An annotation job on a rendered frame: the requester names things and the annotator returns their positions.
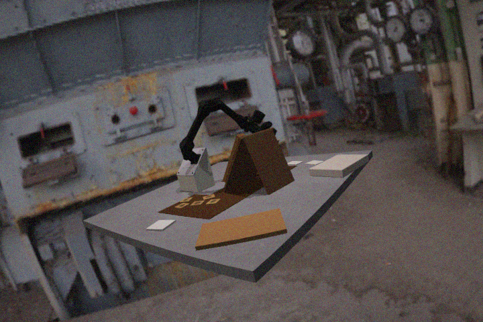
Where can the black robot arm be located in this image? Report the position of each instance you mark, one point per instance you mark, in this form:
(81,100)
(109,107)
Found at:
(205,107)

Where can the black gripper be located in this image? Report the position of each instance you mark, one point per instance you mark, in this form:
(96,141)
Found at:
(256,130)

